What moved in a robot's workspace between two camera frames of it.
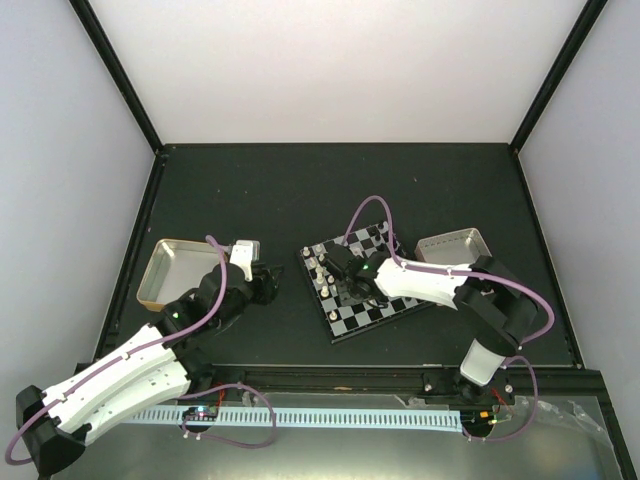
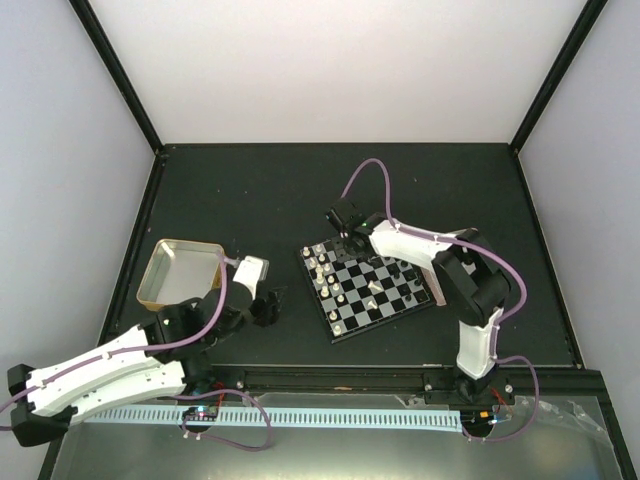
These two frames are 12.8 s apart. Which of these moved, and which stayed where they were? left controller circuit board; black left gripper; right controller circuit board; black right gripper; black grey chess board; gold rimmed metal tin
Moved: black left gripper; black right gripper
Stayed: black grey chess board; left controller circuit board; gold rimmed metal tin; right controller circuit board
